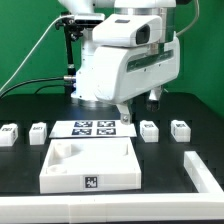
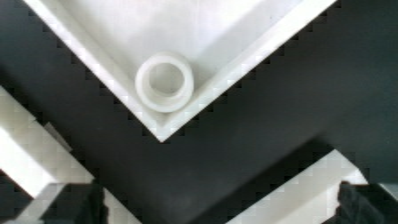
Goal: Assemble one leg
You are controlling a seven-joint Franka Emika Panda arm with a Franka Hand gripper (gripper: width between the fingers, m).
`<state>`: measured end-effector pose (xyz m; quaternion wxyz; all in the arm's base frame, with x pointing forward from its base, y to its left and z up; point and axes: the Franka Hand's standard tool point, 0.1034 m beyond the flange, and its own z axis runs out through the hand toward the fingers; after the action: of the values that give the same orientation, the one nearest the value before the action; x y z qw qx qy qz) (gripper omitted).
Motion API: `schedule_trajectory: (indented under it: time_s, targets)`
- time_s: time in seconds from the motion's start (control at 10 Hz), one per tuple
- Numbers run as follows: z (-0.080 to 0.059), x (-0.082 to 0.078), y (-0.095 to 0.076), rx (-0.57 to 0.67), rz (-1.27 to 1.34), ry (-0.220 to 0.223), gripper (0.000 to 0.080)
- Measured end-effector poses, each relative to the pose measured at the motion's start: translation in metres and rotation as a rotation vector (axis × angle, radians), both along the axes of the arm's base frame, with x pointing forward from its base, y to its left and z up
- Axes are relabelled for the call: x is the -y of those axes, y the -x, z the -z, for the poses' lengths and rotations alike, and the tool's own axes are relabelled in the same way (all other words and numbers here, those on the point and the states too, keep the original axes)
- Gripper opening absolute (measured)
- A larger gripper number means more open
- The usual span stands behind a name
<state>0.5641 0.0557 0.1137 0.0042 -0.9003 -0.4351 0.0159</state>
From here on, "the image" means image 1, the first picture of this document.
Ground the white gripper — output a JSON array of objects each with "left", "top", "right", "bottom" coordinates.
[{"left": 92, "top": 35, "right": 181, "bottom": 124}]

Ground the white square tabletop tray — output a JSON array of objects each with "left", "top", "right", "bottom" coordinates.
[{"left": 39, "top": 137, "right": 141, "bottom": 194}]

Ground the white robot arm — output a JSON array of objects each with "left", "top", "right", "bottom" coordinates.
[{"left": 58, "top": 0, "right": 198, "bottom": 124}]

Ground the white marker sheet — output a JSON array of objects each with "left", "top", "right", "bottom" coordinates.
[{"left": 49, "top": 120, "right": 136, "bottom": 138}]

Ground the white L-shaped fence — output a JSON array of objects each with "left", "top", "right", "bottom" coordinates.
[{"left": 0, "top": 151, "right": 224, "bottom": 224}]

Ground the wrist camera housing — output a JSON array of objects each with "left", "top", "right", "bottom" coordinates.
[{"left": 93, "top": 14, "right": 162, "bottom": 47}]

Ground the black cable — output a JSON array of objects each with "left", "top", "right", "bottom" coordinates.
[{"left": 0, "top": 77, "right": 76, "bottom": 99}]

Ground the black camera on stand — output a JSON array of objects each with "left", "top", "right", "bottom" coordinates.
[{"left": 55, "top": 12, "right": 105, "bottom": 75}]

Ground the white cable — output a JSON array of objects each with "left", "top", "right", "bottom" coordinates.
[{"left": 0, "top": 14, "right": 74, "bottom": 94}]

